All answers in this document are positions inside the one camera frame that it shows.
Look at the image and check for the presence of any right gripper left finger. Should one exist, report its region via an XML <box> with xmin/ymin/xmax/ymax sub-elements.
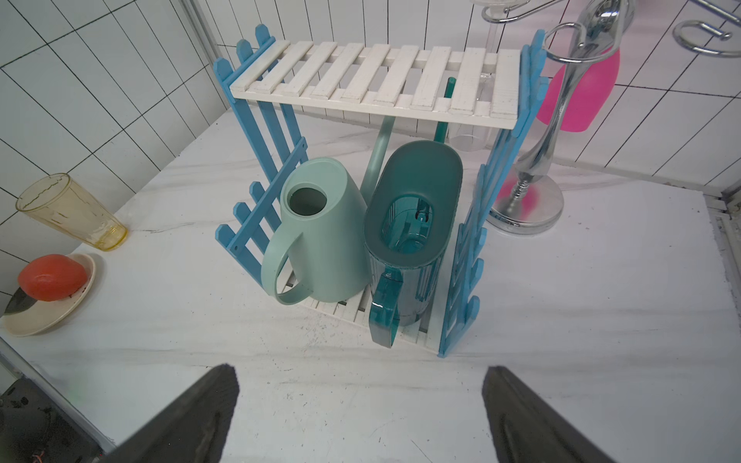
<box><xmin>102</xmin><ymin>364</ymin><xmax>239</xmax><ymax>462</ymax></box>

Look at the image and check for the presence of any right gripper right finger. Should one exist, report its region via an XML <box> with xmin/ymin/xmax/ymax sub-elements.
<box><xmin>482</xmin><ymin>366</ymin><xmax>612</xmax><ymax>463</ymax></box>

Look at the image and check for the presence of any light green watering can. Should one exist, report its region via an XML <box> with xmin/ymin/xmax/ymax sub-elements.
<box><xmin>261</xmin><ymin>117</ymin><xmax>396</xmax><ymax>305</ymax></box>

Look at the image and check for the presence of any dark teal watering can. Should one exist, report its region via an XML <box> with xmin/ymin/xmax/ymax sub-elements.
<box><xmin>363</xmin><ymin>76</ymin><xmax>464</xmax><ymax>349</ymax></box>

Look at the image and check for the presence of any blue white slatted shelf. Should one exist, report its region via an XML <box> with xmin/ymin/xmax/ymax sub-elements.
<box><xmin>212</xmin><ymin>22</ymin><xmax>550</xmax><ymax>359</ymax></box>

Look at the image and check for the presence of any red ball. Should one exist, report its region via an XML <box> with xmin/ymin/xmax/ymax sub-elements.
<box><xmin>17</xmin><ymin>254</ymin><xmax>88</xmax><ymax>302</ymax></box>

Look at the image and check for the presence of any clear wine glass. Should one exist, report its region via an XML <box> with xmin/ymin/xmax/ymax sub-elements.
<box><xmin>449</xmin><ymin>1</ymin><xmax>527</xmax><ymax>152</ymax></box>

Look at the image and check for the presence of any pink glass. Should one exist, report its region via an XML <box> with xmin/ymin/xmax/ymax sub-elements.
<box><xmin>538</xmin><ymin>50</ymin><xmax>621</xmax><ymax>132</ymax></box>

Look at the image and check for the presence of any chrome glass holder stand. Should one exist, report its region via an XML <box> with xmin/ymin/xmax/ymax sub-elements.
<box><xmin>479</xmin><ymin>0</ymin><xmax>741</xmax><ymax>237</ymax></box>

